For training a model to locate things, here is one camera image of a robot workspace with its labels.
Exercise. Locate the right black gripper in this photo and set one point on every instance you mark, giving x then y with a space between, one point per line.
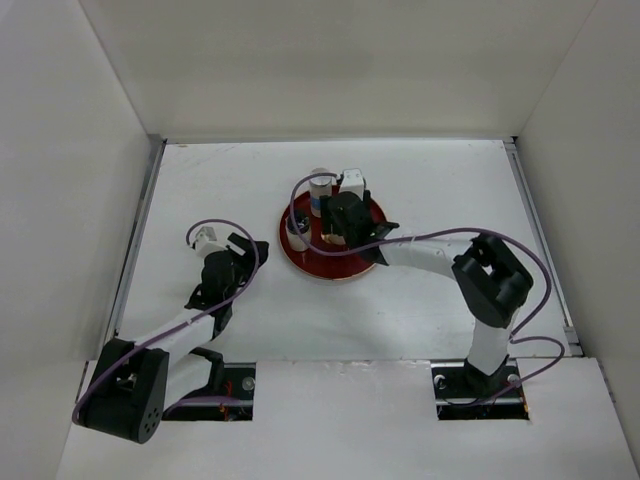
327 218

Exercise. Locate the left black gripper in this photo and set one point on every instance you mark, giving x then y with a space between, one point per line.
242 244

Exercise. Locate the silver cap blue label bottle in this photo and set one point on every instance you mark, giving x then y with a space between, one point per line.
320 186

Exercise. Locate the black cap white spice bottle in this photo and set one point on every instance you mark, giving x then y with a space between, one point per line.
298 231

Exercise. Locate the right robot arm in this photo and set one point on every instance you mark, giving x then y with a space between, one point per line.
493 282

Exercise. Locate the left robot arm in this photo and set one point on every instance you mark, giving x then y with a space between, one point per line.
138 383

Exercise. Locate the red round tray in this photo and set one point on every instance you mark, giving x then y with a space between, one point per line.
311 263

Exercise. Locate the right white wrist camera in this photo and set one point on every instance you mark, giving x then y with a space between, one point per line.
352 180

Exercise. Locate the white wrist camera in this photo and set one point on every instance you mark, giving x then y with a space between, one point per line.
352 180
205 242

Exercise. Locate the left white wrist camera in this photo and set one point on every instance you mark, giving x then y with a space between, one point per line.
205 242

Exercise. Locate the left aluminium table rail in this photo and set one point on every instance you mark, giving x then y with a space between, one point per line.
116 312

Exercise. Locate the aluminium table rail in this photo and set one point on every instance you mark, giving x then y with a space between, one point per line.
116 312
557 301

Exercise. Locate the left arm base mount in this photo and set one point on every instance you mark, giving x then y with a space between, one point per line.
204 387

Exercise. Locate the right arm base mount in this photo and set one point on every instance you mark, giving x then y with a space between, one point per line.
463 393

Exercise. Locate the right aluminium table rail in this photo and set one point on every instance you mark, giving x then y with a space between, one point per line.
557 301

